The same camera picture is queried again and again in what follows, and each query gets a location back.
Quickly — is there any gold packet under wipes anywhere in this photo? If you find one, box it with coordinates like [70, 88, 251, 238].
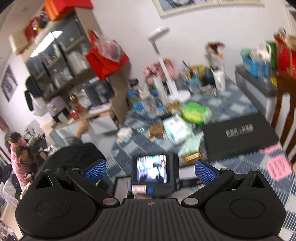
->
[180, 151, 205, 167]

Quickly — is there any open black gift box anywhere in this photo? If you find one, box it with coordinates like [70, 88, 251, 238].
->
[113, 166, 205, 202]

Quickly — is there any pale green wipes sachet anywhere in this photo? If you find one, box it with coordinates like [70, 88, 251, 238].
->
[178, 132, 204, 157]

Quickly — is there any white drawer unit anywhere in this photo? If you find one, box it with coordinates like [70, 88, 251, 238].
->
[54, 113, 118, 149]

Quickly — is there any gold packet on table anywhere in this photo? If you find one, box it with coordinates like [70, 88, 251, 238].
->
[148, 123, 167, 138]

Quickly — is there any white small box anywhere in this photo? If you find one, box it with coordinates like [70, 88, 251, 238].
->
[116, 127, 133, 140]

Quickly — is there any white blue tissue pack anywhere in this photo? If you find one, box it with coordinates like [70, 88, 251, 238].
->
[163, 114, 193, 145]

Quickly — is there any green tissue pack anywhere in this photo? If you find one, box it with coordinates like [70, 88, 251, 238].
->
[182, 102, 212, 125]

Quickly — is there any black box lid with logo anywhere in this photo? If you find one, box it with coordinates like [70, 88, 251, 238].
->
[202, 113, 279, 162]

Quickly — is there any pink sticky note small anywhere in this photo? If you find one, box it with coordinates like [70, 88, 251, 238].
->
[259, 144, 280, 155]

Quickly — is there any small blue cap bottle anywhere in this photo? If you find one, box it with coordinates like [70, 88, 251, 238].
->
[152, 93, 166, 116]

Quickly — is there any blue cap water bottle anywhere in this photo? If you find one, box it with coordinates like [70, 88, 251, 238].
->
[128, 90, 146, 117]

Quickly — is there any pink sticky note large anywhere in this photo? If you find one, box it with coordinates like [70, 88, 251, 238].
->
[266, 155, 292, 181]

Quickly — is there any clear pink patterned bottle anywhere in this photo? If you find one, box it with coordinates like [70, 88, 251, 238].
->
[139, 85, 157, 115]

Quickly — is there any white desk lamp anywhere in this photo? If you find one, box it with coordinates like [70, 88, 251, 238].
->
[147, 26, 191, 104]

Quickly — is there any clear plastic roll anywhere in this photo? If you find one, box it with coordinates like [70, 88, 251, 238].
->
[154, 76, 168, 104]

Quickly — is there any turquoise pen holder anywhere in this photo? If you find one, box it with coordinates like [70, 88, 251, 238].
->
[188, 75, 203, 94]

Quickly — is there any grey side cabinet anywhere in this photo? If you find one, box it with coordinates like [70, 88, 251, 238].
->
[235, 64, 278, 122]

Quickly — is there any white plastic cup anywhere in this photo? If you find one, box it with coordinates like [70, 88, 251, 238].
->
[213, 70, 226, 91]

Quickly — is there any pink checkered box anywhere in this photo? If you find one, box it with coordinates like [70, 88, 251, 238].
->
[142, 58, 177, 84]

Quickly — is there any blue plastic basket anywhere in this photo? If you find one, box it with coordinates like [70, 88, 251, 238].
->
[240, 49, 271, 79]

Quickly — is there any dark glass door cabinet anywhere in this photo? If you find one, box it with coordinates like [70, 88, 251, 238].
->
[25, 13, 90, 100]

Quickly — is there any wooden chair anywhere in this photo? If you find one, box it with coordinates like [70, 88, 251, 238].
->
[271, 75, 295, 165]

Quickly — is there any red gold gift bag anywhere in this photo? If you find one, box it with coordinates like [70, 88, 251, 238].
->
[274, 28, 295, 79]

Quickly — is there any framed picture left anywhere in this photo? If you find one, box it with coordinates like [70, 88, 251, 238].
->
[152, 0, 219, 17]

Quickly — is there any gripper mounted camera screen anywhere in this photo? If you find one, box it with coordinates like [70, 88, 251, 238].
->
[132, 154, 169, 184]

